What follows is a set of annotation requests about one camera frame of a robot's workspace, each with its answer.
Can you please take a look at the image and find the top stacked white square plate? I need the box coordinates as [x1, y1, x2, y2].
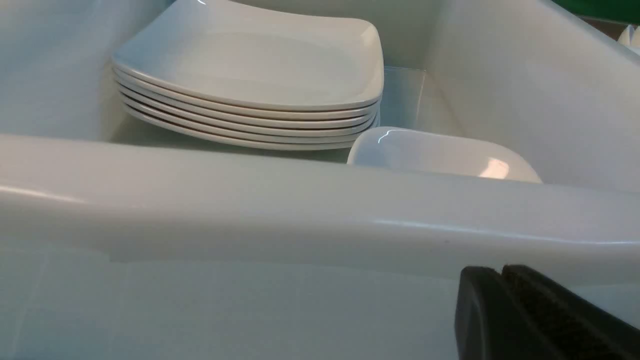
[112, 0, 384, 112]

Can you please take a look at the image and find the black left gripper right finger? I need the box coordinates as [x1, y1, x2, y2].
[502, 264, 640, 360]

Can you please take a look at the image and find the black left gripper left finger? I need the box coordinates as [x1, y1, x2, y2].
[454, 266, 565, 360]

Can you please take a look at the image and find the bottom stacked white plate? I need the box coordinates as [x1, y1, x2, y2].
[123, 105, 355, 152]

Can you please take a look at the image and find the large white plastic tub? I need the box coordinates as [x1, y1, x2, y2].
[1, 0, 639, 360]

